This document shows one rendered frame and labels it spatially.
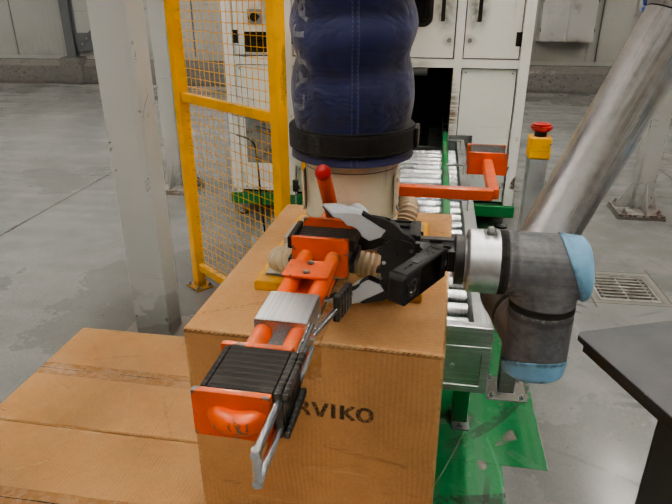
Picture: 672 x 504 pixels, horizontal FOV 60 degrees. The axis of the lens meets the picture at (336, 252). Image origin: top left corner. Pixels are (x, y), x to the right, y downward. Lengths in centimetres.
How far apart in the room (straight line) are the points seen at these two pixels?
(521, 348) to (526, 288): 9
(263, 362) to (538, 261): 41
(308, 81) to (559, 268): 49
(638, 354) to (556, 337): 50
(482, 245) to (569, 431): 158
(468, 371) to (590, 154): 89
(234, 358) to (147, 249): 202
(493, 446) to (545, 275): 142
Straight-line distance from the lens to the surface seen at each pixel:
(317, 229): 89
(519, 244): 81
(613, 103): 94
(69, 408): 152
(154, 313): 271
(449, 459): 210
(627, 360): 132
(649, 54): 95
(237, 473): 109
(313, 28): 97
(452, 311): 183
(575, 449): 225
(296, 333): 63
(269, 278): 103
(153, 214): 250
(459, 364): 167
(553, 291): 83
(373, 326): 91
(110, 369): 162
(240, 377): 55
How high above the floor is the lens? 141
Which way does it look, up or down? 24 degrees down
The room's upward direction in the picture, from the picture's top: straight up
